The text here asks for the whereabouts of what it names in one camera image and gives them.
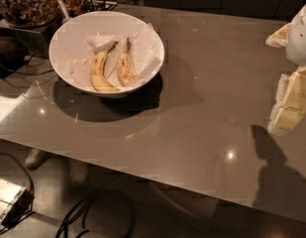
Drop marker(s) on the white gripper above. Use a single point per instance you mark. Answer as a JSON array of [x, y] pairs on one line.
[[301, 41]]

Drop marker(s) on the spotted yellow banana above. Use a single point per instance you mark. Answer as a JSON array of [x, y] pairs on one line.
[[123, 67]]

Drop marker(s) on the white ceramic bowl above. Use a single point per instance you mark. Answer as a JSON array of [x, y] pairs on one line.
[[68, 43]]

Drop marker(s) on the left yellow banana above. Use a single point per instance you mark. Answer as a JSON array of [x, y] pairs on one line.
[[97, 71]]

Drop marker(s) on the white paper napkin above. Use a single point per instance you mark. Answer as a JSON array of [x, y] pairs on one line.
[[143, 58]]

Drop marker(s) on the dark snack tray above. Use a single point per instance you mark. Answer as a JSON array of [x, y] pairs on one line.
[[77, 7]]

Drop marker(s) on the glass jar of nuts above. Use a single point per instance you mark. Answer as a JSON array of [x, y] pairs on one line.
[[28, 13]]

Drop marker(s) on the dark object left edge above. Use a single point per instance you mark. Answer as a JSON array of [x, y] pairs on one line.
[[12, 55]]

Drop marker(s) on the silver box on floor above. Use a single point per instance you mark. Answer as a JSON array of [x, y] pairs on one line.
[[13, 202]]

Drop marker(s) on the white utensil handle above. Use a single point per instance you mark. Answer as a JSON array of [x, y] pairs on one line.
[[64, 11]]

